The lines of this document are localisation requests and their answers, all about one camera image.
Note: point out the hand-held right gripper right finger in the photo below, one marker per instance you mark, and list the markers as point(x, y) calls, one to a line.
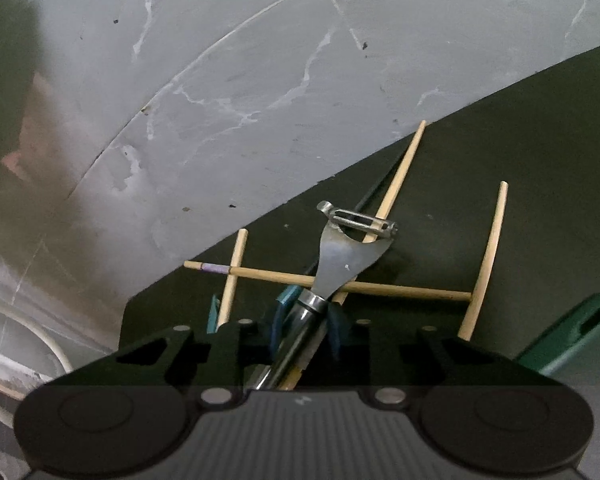
point(339, 335)

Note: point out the metal peeler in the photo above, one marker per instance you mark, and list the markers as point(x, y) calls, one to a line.
point(345, 260)

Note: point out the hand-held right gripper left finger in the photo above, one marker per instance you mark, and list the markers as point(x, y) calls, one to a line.
point(278, 325)

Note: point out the purple-banded wooden chopstick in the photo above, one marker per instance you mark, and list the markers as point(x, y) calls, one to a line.
point(260, 273)

